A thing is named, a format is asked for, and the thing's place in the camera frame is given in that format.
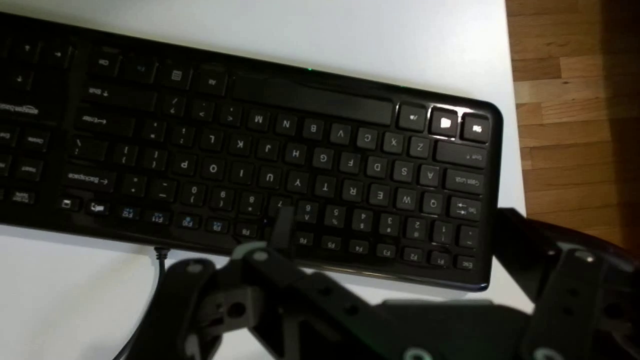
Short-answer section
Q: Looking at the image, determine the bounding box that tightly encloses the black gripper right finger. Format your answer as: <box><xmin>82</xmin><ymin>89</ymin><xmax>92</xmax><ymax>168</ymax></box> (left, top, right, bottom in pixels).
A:
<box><xmin>493</xmin><ymin>206</ymin><xmax>640</xmax><ymax>360</ymax></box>

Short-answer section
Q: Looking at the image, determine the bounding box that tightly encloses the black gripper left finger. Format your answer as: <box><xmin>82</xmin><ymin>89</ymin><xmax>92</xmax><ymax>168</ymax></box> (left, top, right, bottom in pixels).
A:
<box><xmin>126</xmin><ymin>201</ymin><xmax>402</xmax><ymax>360</ymax></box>

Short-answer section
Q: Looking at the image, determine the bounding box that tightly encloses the black computer keyboard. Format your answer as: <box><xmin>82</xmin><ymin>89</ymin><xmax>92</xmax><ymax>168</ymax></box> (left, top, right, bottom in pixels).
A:
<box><xmin>0</xmin><ymin>7</ymin><xmax>506</xmax><ymax>293</ymax></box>

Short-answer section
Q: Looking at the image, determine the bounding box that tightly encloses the thin black keyboard cable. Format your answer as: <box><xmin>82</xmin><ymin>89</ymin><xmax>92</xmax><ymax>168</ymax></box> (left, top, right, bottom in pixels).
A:
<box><xmin>117</xmin><ymin>244</ymin><xmax>169</xmax><ymax>360</ymax></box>

